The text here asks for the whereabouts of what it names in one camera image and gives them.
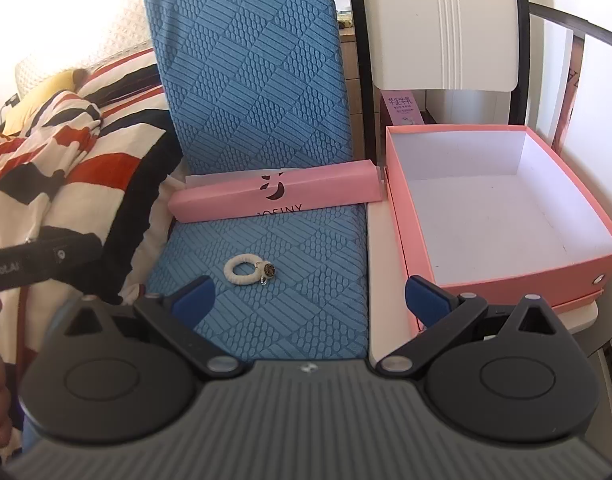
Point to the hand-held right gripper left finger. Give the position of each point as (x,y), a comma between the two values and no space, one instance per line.
(196,296)

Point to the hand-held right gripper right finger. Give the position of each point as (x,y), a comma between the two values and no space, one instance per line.
(425,301)

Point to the pink cardboard box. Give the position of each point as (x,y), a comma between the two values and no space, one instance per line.
(510,285)

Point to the pink box lid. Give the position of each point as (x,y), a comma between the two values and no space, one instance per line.
(226,205)

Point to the striped blanket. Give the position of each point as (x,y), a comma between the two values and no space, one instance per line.
(61,160)

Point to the yellow pillow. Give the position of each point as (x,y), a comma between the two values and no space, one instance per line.
(41,90)

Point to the small pink carton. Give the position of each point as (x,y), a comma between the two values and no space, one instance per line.
(403,107)

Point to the blue textured chair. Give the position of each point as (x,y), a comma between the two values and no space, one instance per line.
(256,85)

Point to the white knitted cushion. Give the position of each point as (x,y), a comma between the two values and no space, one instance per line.
(111,35)

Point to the wooden cabinet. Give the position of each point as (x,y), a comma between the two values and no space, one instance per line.
(348,60)

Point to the pink printed board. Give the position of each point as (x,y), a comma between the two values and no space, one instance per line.
(568,90)

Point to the white chair with black frame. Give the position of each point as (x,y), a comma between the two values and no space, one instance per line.
(435,25)

